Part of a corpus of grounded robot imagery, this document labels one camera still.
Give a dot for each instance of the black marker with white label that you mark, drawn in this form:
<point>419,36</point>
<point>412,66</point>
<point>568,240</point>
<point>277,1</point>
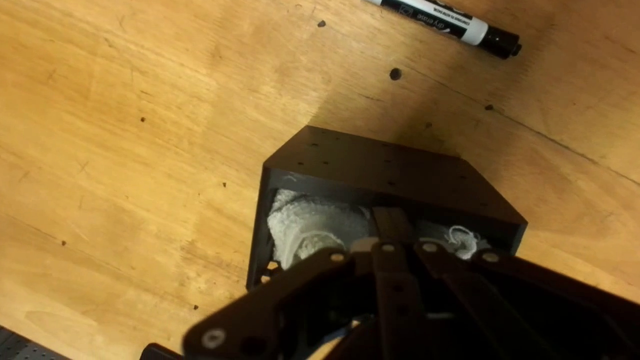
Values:
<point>452,22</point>

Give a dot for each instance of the black perforated box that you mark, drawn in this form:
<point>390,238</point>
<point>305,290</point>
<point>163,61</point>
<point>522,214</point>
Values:
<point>381,167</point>

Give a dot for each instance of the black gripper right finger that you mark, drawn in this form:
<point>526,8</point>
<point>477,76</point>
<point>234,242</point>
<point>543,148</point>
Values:
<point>533,301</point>

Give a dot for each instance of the white terry towel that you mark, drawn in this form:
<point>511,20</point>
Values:
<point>313,226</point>

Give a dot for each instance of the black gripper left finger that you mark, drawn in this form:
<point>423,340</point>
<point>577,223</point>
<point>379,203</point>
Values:
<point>266,297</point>

